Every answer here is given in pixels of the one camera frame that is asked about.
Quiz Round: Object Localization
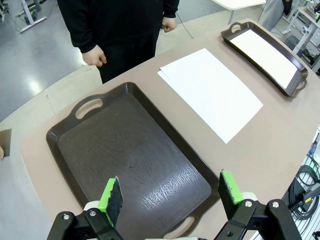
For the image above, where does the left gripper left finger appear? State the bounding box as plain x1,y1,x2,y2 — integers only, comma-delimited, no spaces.
47,176,125,240

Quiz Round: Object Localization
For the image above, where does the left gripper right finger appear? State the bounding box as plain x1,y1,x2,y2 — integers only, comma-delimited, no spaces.
214,170,303,240

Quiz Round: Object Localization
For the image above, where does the white A4 paper stack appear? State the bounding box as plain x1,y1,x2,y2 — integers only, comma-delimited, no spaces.
157,48,264,145

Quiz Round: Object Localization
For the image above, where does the white A4 sheet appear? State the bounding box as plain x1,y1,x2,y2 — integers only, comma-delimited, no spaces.
229,29,300,90

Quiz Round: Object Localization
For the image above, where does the person's left forearm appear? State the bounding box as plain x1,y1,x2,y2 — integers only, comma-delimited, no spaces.
162,0,180,20

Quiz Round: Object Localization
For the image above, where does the person's right forearm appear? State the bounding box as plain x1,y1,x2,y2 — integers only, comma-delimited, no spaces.
63,14,99,54

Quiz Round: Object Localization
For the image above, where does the person's right hand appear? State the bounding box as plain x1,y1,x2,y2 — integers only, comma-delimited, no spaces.
82,46,108,68

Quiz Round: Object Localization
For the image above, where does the person's left hand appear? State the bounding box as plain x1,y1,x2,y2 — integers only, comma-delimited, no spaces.
161,16,178,33

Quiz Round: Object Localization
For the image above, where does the brown plastic serving tray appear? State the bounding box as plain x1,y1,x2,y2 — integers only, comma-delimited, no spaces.
46,81,221,240
220,21,309,98

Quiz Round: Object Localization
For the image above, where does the person in black sweater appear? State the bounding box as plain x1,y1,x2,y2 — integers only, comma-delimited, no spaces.
56,0,180,85

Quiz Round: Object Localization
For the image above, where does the large white table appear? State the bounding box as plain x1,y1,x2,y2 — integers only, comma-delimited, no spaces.
211,0,267,25

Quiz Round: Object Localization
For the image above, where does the black cable coil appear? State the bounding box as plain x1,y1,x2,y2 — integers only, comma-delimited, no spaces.
287,164,320,221

